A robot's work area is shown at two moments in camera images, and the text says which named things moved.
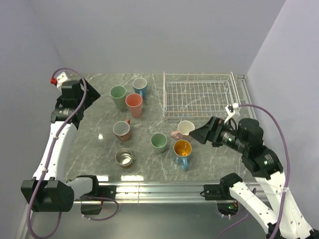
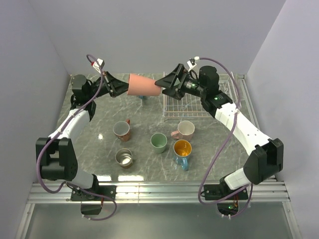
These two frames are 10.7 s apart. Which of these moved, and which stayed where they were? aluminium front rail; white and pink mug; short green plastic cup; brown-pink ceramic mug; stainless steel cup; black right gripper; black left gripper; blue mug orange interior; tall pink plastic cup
Moved: black right gripper; black left gripper; tall pink plastic cup
Stayed: aluminium front rail; stainless steel cup; blue mug orange interior; short green plastic cup; white and pink mug; brown-pink ceramic mug
